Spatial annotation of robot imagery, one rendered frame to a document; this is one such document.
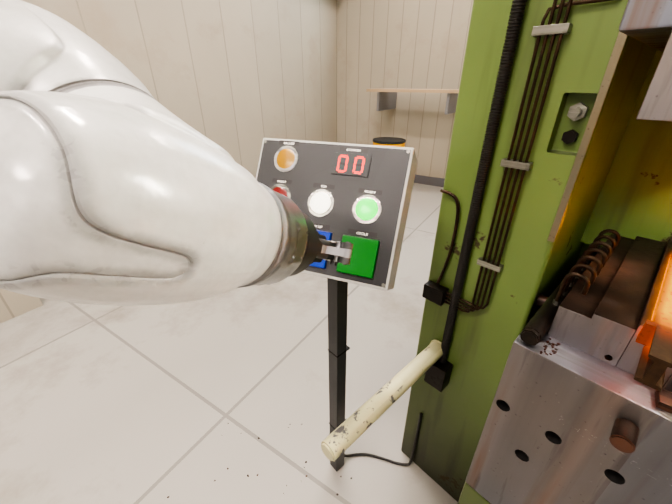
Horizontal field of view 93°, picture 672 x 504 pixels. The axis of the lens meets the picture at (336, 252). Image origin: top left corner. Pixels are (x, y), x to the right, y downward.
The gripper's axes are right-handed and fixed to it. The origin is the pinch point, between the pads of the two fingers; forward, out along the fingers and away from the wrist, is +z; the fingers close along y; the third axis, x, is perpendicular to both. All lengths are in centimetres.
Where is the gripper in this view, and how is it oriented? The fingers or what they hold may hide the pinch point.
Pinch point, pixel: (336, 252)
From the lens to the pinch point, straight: 50.8
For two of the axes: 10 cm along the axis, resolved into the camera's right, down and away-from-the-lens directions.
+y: 9.3, 1.7, -3.3
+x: 1.8, -9.8, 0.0
